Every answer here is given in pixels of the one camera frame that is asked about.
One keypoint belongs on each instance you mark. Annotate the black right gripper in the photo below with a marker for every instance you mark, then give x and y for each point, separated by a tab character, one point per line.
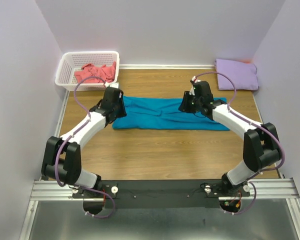
183	106

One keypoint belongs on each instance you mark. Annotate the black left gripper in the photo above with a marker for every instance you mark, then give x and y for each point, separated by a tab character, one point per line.
123	112

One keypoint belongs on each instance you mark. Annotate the blue t shirt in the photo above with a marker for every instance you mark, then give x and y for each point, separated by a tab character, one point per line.
162	114

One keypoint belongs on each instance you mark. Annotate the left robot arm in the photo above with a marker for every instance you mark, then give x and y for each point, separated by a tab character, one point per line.
62	158

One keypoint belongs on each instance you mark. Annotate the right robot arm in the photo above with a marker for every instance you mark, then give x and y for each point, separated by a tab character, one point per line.
261	145

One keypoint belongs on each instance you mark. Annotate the red t shirt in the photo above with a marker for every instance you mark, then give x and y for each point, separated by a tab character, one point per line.
100	74

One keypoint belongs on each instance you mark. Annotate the folded purple t shirt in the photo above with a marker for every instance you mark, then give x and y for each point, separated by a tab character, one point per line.
243	75

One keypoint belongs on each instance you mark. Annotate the white plastic laundry basket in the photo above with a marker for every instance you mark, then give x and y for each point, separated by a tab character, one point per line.
73	61

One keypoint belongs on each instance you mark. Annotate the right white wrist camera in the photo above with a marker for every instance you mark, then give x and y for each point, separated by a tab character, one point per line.
193	81

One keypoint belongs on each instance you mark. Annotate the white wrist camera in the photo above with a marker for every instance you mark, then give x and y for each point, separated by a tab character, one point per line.
193	81
111	85

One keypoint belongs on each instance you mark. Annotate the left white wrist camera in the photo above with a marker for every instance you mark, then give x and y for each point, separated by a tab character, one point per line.
111	85

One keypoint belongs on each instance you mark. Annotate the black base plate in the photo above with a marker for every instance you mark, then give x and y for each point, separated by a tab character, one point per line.
156	194

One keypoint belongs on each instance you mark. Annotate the aluminium front rail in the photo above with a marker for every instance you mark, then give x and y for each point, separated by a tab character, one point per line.
273	188

